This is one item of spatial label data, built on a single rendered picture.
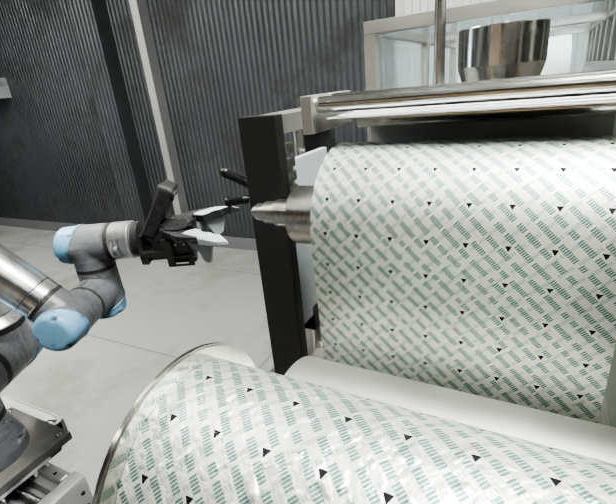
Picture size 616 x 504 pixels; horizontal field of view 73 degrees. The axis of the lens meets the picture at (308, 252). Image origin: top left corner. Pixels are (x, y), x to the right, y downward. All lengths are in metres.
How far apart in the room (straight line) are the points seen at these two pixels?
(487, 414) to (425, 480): 0.16
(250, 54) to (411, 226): 3.53
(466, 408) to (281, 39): 3.47
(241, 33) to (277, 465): 3.75
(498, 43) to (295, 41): 2.91
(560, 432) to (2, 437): 0.98
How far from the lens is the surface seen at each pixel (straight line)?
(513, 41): 0.79
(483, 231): 0.33
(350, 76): 3.42
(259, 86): 3.78
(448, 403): 0.35
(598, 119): 0.49
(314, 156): 0.58
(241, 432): 0.23
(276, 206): 0.46
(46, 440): 1.12
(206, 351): 0.28
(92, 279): 0.92
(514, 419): 0.35
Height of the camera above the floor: 1.47
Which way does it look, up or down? 22 degrees down
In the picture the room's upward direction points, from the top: 6 degrees counter-clockwise
